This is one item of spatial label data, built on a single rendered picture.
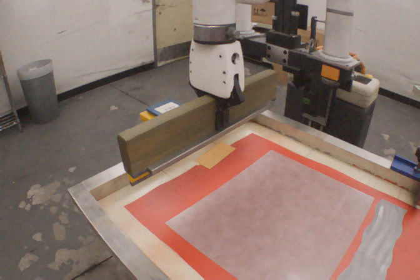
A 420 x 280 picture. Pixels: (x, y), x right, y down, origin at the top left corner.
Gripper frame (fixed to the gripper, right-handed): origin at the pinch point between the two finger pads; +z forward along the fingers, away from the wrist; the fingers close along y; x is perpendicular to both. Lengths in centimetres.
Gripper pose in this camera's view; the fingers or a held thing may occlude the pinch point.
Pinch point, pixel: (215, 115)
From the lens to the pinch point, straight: 55.8
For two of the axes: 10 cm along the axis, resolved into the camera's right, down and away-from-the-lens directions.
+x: -7.0, 3.6, -6.2
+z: 0.1, 8.7, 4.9
